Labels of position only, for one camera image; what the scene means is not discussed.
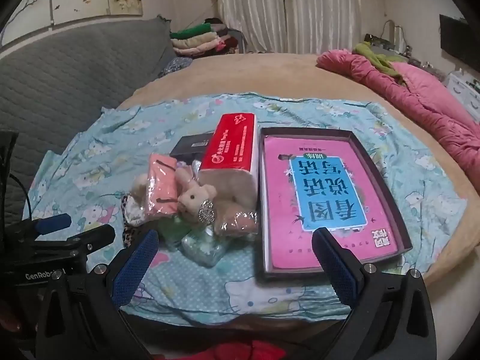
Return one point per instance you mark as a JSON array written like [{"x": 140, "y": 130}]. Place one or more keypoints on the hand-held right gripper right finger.
[{"x": 333, "y": 266}]

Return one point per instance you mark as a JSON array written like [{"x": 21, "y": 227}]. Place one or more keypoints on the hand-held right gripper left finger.
[{"x": 135, "y": 270}]

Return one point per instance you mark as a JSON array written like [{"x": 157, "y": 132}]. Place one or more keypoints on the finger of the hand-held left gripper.
[
  {"x": 97, "y": 237},
  {"x": 52, "y": 223}
]

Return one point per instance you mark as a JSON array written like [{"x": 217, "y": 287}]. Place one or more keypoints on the white floral cloth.
[{"x": 135, "y": 212}]

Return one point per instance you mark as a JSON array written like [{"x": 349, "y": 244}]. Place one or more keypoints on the cream plush toy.
[{"x": 139, "y": 187}]

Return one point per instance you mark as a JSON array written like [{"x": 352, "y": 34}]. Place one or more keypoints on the green printed tissue packet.
[{"x": 204, "y": 249}]

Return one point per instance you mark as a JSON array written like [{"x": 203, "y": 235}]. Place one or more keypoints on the pink packaged cloth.
[{"x": 161, "y": 187}]

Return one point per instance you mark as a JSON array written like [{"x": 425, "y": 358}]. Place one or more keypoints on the beige bunny plush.
[{"x": 195, "y": 197}]

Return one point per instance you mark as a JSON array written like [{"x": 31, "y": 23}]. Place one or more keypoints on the brown packaged plush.
[{"x": 236, "y": 221}]

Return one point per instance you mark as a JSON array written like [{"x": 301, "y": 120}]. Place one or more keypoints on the dark cardboard box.
[{"x": 307, "y": 130}]

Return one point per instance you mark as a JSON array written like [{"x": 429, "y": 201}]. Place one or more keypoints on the green soft ball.
[{"x": 172, "y": 232}]

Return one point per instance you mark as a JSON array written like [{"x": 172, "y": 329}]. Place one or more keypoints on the blue cat print blanket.
[{"x": 112, "y": 150}]

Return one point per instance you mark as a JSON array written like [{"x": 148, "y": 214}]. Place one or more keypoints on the red cloth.
[{"x": 243, "y": 350}]

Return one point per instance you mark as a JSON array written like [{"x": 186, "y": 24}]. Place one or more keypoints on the small black box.
[{"x": 191, "y": 146}]

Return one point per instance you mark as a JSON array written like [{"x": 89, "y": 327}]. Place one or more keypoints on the grey quilted headboard cover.
[{"x": 75, "y": 82}]

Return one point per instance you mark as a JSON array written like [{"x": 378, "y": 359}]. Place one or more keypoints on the red tissue pack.
[{"x": 232, "y": 138}]

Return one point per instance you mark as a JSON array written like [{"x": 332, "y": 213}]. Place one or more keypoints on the pink quilt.
[{"x": 412, "y": 97}]

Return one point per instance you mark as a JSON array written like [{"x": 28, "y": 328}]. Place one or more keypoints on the dark floral pillow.
[{"x": 174, "y": 66}]

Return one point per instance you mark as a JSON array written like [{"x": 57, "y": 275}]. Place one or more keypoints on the beige bed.
[{"x": 262, "y": 71}]

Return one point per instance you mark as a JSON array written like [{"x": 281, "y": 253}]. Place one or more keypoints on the green cloth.
[{"x": 375, "y": 58}]

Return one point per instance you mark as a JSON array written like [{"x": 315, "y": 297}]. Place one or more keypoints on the white dresser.
[{"x": 463, "y": 92}]

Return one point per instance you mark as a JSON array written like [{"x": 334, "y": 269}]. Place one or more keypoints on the stack of folded clothes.
[{"x": 198, "y": 39}]

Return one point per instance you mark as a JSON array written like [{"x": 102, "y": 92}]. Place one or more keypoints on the dark flat device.
[{"x": 377, "y": 40}]

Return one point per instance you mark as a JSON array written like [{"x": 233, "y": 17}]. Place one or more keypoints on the white striped curtain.
[
  {"x": 251, "y": 7},
  {"x": 322, "y": 7}
]

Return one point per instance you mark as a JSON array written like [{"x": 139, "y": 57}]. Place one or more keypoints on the grey arched frame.
[{"x": 386, "y": 32}]

